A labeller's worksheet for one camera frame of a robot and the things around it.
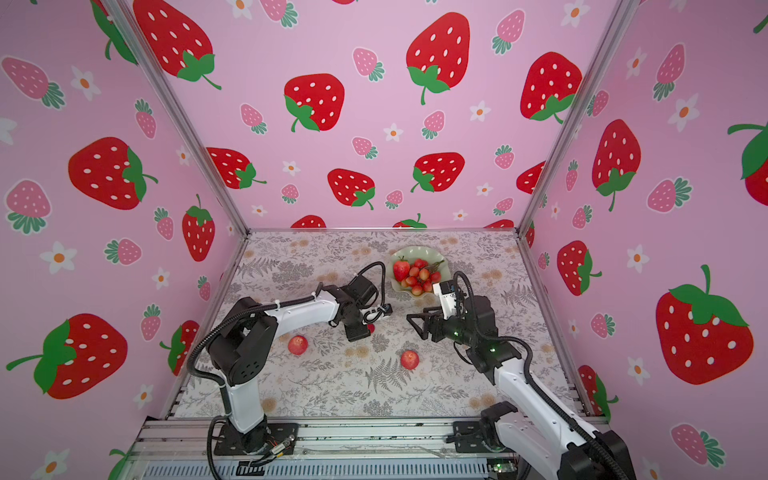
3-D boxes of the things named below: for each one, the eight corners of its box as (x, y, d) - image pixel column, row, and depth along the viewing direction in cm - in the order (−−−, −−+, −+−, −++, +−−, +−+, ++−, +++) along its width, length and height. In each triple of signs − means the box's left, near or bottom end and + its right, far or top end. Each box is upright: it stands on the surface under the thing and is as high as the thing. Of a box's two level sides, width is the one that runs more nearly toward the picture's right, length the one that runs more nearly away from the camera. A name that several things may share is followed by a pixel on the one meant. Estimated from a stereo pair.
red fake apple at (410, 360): (400, 369, 87) (400, 364, 84) (400, 356, 90) (400, 350, 87) (418, 369, 87) (419, 364, 84) (418, 356, 90) (419, 350, 87)
